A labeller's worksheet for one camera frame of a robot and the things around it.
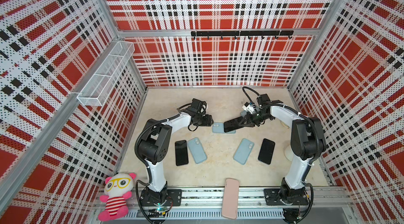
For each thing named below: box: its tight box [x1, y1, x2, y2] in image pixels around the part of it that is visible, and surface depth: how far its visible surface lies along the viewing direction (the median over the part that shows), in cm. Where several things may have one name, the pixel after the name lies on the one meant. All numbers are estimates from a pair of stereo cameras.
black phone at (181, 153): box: [174, 139, 189, 167], surface depth 90 cm
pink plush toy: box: [97, 172, 137, 222], surface depth 71 cm
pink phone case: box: [221, 177, 240, 220], surface depth 74 cm
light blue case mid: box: [211, 121, 237, 135], surface depth 101 cm
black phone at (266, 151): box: [257, 138, 276, 165], surface depth 90 cm
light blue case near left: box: [186, 137, 208, 165], surface depth 92 cm
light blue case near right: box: [232, 137, 255, 166], surface depth 92 cm
